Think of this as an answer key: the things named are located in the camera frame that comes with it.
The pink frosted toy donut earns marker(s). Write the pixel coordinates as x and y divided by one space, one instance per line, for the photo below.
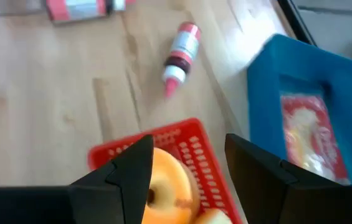
213 217

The black aluminium table frame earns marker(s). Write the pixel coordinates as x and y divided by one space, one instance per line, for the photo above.
294 18

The red snack packet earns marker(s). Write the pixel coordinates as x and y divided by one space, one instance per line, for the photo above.
309 133

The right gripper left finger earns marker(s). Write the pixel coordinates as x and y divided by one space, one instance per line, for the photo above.
126 186

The yellow banana-like object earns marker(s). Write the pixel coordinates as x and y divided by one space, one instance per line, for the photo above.
169 174

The red plastic basket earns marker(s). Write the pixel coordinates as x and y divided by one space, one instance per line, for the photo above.
194 146

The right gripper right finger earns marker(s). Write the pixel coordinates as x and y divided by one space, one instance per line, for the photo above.
263 186

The teal plastic bin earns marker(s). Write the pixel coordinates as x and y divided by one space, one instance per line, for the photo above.
266 93

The pink food colouring bottle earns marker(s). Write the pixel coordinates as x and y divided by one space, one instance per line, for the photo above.
183 49
79 7

